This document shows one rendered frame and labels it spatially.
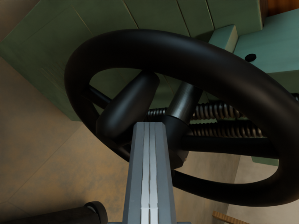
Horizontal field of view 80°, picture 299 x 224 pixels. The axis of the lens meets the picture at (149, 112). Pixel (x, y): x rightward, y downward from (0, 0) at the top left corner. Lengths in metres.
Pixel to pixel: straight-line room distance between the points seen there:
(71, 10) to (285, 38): 0.37
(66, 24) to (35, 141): 0.64
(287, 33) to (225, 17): 0.08
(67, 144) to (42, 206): 0.31
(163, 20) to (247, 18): 0.12
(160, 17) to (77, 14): 0.19
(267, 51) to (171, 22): 0.15
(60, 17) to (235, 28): 0.36
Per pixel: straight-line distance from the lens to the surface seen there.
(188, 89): 0.26
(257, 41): 0.28
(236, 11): 0.30
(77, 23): 0.46
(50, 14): 0.52
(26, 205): 1.07
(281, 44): 0.26
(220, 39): 0.27
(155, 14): 0.34
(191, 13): 0.31
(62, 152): 1.05
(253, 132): 0.27
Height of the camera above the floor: 0.94
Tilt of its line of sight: 40 degrees down
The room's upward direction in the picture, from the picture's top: 91 degrees clockwise
